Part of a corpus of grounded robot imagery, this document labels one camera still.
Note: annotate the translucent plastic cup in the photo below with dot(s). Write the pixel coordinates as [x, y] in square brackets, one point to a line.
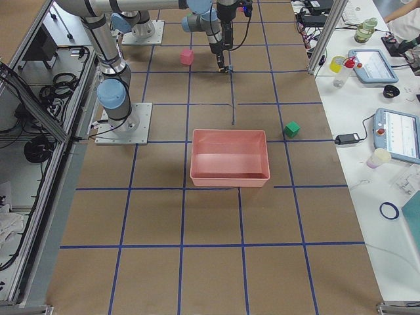
[379, 157]

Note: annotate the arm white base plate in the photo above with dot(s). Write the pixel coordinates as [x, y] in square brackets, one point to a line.
[149, 33]
[135, 129]

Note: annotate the teach pendant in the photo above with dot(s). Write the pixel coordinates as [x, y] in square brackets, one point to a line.
[375, 67]
[398, 133]

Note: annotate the pink plastic bin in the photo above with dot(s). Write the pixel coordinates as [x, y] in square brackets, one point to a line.
[229, 158]

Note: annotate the aluminium frame post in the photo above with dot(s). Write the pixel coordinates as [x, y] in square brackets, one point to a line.
[327, 31]

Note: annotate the green cube at table edge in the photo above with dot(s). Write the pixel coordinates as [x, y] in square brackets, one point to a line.
[291, 129]

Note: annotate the yellow tape roll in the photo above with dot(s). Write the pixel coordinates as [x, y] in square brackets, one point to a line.
[336, 63]

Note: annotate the green water bottle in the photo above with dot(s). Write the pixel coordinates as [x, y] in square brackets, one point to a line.
[365, 30]

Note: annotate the yellow push button switch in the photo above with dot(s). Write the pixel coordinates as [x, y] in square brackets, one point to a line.
[226, 69]

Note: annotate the teach pendant near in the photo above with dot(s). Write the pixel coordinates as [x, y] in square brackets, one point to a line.
[398, 133]

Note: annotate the pink cube centre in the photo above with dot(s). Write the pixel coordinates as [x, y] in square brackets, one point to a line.
[187, 57]

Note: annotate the person in beige clothes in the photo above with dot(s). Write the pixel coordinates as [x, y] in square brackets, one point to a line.
[403, 23]

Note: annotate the teal notebook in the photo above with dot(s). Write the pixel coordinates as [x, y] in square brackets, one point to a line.
[411, 214]

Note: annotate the clear bottle red cap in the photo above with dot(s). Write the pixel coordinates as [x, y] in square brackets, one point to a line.
[343, 74]

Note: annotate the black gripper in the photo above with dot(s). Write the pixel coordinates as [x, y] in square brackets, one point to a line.
[225, 12]
[225, 34]

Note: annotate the white crumpled cloth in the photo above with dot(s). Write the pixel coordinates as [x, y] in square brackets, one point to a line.
[11, 223]

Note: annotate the black power brick right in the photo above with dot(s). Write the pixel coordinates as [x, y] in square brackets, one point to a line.
[344, 139]

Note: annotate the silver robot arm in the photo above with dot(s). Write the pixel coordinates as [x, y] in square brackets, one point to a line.
[203, 12]
[113, 92]

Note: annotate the teach pendant far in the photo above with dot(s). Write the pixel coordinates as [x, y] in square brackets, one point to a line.
[375, 67]

